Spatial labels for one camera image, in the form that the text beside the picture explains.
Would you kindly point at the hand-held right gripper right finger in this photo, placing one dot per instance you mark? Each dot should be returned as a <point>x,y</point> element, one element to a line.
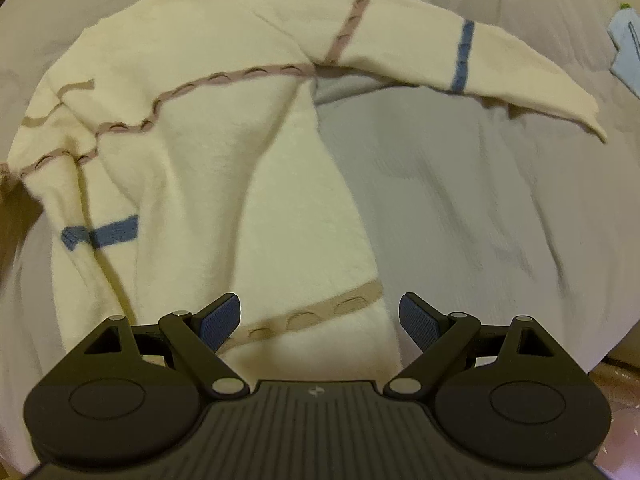
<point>419,322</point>

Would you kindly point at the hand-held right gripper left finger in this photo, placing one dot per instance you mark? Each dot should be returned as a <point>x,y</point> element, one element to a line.
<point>219,322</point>

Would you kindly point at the cream knit sweater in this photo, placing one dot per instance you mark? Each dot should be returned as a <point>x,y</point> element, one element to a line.
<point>200,185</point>

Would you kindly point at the grey bed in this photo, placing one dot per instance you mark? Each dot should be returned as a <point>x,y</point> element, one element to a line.
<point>450,185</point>

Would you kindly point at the light blue cloth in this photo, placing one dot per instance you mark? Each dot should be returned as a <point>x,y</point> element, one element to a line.
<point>627,55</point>

